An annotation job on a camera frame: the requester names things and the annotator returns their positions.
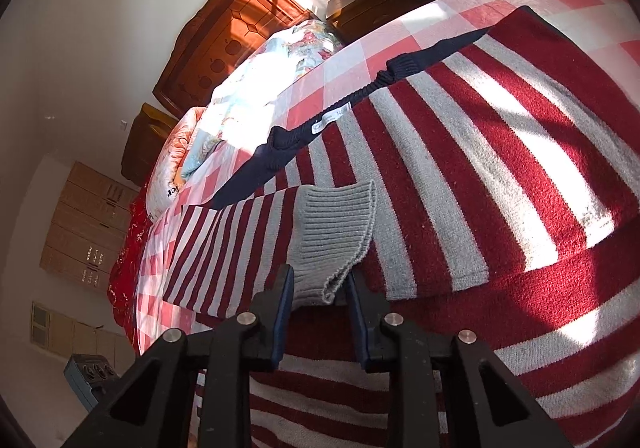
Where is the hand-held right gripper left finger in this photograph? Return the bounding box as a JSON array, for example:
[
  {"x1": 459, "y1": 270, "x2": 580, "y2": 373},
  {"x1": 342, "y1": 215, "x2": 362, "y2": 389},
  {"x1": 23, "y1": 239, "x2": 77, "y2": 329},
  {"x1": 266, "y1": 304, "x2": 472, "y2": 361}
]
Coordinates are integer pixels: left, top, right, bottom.
[{"x1": 62, "y1": 264, "x2": 296, "y2": 448}]

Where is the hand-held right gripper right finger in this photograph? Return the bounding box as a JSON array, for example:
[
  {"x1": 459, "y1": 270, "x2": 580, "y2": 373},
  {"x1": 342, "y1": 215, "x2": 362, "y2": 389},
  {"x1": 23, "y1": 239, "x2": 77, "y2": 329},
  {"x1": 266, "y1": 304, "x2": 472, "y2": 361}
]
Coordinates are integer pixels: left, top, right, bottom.
[{"x1": 345, "y1": 269, "x2": 576, "y2": 448}]

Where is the red grey striped sweater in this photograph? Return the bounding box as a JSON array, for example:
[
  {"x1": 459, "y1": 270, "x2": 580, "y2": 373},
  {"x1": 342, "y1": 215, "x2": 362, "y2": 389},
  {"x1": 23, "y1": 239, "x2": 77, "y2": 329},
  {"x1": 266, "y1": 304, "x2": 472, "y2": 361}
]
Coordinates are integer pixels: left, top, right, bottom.
[{"x1": 162, "y1": 5, "x2": 640, "y2": 448}]

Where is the beige panelled cabinet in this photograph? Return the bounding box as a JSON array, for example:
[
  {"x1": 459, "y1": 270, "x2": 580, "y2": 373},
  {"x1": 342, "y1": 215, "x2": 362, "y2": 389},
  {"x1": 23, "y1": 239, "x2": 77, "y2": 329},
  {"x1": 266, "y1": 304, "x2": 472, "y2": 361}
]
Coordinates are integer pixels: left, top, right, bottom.
[{"x1": 30, "y1": 300, "x2": 136, "y2": 365}]

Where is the light wooden wardrobe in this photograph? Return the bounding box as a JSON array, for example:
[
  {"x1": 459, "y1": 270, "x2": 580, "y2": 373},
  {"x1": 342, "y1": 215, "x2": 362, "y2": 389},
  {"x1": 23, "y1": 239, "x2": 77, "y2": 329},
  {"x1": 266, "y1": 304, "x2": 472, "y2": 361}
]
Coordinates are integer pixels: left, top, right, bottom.
[{"x1": 40, "y1": 160, "x2": 141, "y2": 291}]

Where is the pink floral pillow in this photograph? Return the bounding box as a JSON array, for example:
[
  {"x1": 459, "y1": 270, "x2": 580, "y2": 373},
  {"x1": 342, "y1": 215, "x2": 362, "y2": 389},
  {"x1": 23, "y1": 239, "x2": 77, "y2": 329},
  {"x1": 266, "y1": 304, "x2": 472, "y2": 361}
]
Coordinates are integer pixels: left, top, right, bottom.
[{"x1": 147, "y1": 107, "x2": 211, "y2": 221}]

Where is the dark brown wooden headboard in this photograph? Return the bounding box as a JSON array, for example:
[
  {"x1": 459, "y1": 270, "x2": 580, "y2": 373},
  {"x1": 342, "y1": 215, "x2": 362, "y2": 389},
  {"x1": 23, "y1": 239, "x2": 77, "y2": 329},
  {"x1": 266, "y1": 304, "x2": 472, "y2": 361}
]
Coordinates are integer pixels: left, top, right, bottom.
[{"x1": 121, "y1": 103, "x2": 178, "y2": 189}]

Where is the light blue floral quilt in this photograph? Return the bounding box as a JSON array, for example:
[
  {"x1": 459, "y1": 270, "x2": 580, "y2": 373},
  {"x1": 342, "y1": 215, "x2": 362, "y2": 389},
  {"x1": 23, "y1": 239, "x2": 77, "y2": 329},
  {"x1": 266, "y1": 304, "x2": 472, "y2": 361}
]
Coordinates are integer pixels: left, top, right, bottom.
[{"x1": 180, "y1": 19, "x2": 346, "y2": 181}]

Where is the pink white checkered bedsheet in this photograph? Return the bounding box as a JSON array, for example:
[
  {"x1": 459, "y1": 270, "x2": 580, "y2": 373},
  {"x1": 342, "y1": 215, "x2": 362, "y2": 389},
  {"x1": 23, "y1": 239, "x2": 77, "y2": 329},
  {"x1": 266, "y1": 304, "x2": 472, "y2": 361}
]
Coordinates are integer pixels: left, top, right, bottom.
[{"x1": 135, "y1": 0, "x2": 636, "y2": 359}]

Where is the orange wooden carved headboard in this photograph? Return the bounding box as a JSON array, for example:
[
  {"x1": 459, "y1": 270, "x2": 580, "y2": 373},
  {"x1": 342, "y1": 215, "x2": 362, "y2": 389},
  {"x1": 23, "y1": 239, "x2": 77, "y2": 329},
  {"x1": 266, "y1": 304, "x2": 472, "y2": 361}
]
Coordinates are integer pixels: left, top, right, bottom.
[{"x1": 152, "y1": 0, "x2": 321, "y2": 119}]

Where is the brown wooden nightstand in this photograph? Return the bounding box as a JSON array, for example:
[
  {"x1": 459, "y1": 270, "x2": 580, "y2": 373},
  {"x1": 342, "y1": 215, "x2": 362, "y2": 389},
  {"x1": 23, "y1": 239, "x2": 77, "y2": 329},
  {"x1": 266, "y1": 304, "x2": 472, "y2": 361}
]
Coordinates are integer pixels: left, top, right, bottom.
[{"x1": 325, "y1": 0, "x2": 426, "y2": 44}]

